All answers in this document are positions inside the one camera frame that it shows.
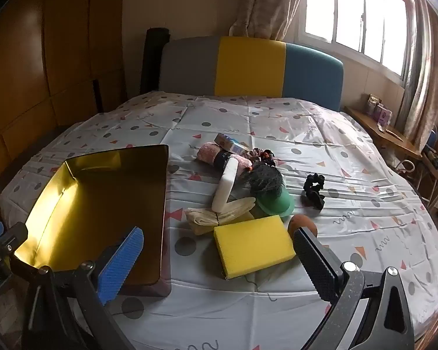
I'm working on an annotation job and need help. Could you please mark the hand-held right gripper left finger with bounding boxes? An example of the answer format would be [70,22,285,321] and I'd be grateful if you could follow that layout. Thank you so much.
[20,226,145,350]

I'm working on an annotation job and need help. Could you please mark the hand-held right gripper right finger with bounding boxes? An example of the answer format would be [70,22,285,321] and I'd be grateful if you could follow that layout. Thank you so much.
[293,226,415,350]

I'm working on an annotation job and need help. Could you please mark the brown makeup sponge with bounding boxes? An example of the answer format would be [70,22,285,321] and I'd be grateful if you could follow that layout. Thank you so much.
[288,214,318,237]

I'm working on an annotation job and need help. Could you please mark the gold metal tray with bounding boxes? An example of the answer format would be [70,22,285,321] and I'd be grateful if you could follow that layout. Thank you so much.
[14,144,172,297]

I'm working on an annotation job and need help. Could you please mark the yellow sponge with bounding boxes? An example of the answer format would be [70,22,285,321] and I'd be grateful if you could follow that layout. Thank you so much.
[213,215,296,279]

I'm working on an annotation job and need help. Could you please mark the black scrunchie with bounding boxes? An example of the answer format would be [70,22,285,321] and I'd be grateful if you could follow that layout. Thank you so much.
[301,172,326,210]

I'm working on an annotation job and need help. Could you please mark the green silicone cup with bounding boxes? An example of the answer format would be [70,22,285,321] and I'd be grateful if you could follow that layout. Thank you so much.
[255,186,294,217]

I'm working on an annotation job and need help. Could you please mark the cream cloth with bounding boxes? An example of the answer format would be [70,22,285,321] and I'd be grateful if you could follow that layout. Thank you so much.
[184,197,256,236]

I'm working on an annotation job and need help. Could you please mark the black beaded hair ties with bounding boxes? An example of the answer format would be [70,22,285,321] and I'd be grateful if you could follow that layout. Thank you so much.
[241,149,283,195]

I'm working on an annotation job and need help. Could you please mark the white sponge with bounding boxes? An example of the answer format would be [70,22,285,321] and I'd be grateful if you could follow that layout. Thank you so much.
[212,157,239,213]

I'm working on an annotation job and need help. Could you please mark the pink yarn skein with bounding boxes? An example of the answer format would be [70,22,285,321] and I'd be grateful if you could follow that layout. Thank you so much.
[197,143,252,171]

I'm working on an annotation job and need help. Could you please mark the small blue box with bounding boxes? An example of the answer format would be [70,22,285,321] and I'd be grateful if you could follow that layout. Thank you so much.
[214,133,249,155]

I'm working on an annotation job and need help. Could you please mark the patterned white bed sheet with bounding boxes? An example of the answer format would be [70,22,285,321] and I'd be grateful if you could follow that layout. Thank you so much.
[0,91,438,350]

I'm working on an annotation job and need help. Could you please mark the wooden side desk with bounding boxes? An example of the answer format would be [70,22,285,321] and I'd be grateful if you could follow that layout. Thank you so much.
[345,106,438,208]

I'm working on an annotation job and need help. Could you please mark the wooden wardrobe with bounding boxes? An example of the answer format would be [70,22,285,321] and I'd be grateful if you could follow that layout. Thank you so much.
[0,0,128,190]

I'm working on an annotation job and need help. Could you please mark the grey yellow blue headboard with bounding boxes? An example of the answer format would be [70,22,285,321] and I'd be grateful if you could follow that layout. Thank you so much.
[159,36,344,112]

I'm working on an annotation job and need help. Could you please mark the striped beige curtain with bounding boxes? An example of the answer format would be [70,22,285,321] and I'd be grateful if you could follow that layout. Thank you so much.
[398,0,438,150]

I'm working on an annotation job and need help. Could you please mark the bright window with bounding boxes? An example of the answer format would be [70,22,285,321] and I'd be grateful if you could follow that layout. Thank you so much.
[296,0,417,81]

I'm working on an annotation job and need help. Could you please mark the patterned beige curtain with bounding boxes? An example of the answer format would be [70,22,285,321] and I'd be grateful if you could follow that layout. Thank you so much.
[229,0,309,41]

